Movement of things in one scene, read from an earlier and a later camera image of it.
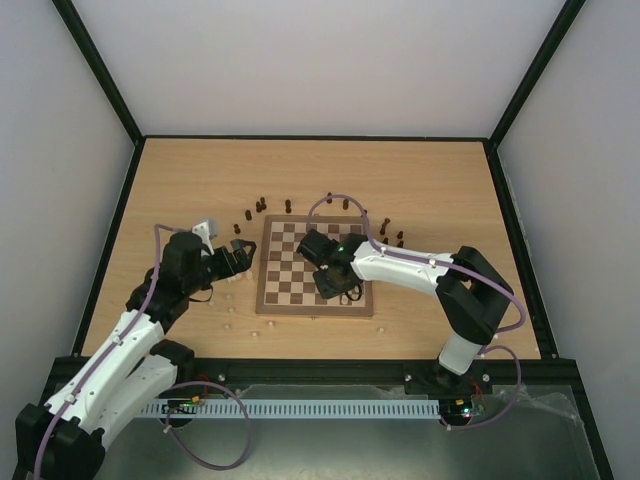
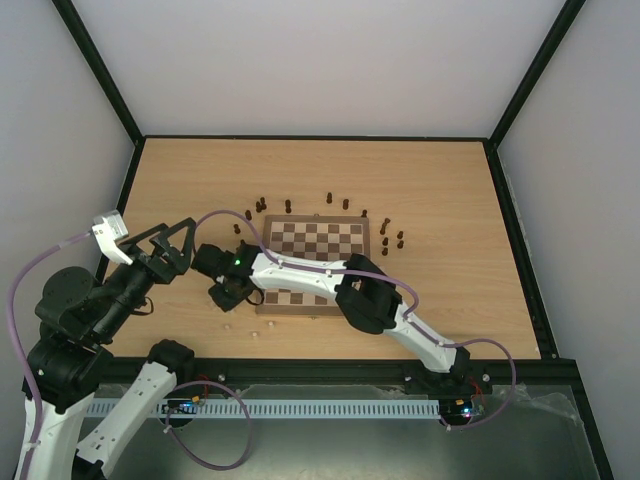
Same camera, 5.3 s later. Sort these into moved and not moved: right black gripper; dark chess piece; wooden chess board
Moved: right black gripper
Not moved: wooden chess board; dark chess piece
